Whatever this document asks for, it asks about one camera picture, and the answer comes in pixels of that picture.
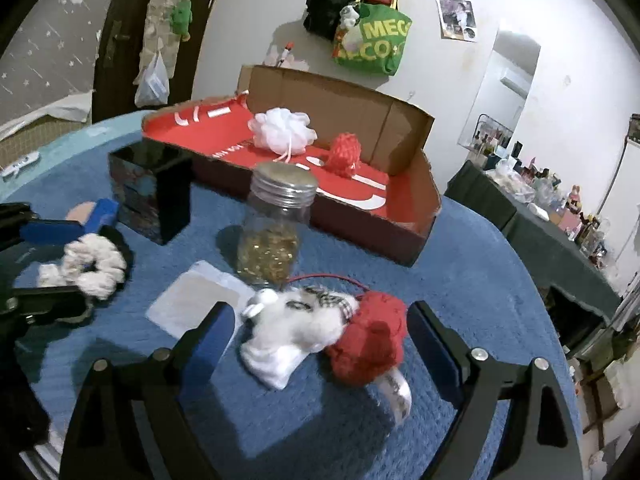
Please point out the light teal bedsheet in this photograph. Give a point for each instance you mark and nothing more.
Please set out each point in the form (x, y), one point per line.
(60, 150)

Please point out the glass jar with metal lid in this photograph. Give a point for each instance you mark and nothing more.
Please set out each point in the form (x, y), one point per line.
(272, 240)

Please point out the white stick with orange tip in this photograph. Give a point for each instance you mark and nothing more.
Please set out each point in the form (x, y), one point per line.
(285, 54)

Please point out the hanging fabric organiser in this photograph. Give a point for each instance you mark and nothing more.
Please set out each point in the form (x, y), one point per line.
(160, 10)

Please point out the flat white packet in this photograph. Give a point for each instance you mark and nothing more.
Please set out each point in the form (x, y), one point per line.
(195, 295)

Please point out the cream scrunchie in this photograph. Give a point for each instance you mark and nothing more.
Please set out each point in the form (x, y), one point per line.
(107, 265)

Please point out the black patterned gift box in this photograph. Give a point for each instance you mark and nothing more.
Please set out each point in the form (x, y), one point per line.
(150, 195)

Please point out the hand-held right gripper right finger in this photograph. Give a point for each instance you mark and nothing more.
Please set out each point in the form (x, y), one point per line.
(430, 350)

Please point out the pink powder puff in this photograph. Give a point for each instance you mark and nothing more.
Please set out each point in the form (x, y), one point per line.
(80, 211)

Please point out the wall poster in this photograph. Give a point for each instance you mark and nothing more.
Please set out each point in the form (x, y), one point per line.
(456, 19)

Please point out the grey star-print cloth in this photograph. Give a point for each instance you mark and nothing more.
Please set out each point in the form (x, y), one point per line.
(45, 50)

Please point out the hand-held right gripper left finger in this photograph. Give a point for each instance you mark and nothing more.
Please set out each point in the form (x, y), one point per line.
(217, 335)

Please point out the red knit flower headband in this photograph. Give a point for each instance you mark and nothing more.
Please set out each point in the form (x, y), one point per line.
(370, 335)

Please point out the white plush dog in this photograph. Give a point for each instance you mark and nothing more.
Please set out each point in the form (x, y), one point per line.
(350, 22)

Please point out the white remote control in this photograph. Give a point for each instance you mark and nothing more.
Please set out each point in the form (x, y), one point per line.
(20, 164)

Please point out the dresser with dark cloth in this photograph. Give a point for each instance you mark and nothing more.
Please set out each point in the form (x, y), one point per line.
(540, 245)

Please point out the red bath pouf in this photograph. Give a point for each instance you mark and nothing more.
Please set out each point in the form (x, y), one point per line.
(345, 152)

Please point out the cardboard box with red lining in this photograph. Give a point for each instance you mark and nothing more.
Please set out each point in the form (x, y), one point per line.
(280, 85)

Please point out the clear plastic bag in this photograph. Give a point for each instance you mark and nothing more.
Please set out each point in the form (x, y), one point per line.
(152, 82)

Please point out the green plush frog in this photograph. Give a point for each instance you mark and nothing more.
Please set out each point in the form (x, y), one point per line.
(182, 15)

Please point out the black bag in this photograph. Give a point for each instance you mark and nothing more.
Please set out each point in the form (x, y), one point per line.
(322, 7)

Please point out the group of cosmetic bottles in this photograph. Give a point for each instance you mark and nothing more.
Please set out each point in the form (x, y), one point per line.
(550, 185)

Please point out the wall mirror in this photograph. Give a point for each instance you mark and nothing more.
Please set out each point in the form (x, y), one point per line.
(505, 105)

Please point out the white bath pouf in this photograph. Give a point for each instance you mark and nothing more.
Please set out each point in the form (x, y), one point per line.
(280, 130)

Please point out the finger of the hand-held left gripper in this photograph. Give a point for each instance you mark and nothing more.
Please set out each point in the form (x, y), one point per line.
(50, 232)
(45, 305)

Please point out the dark wooden door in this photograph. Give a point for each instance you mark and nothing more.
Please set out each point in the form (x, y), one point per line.
(112, 60)

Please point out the white fluffy plush toy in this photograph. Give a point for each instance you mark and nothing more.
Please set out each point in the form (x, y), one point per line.
(300, 320)

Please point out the green tote bag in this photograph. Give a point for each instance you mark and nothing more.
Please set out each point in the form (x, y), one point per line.
(380, 45)

